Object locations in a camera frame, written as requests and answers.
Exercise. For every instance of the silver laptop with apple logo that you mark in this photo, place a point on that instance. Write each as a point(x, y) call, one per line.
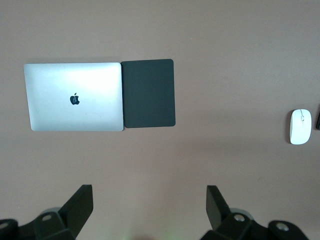
point(62, 82)

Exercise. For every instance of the white computer mouse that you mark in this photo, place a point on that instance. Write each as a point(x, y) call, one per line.
point(300, 130)

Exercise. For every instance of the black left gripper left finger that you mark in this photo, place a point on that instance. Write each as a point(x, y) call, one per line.
point(77, 207)

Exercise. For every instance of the black mouse pad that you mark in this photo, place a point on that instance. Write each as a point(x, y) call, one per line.
point(147, 95)

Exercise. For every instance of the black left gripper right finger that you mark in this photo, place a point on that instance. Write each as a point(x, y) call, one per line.
point(215, 207)

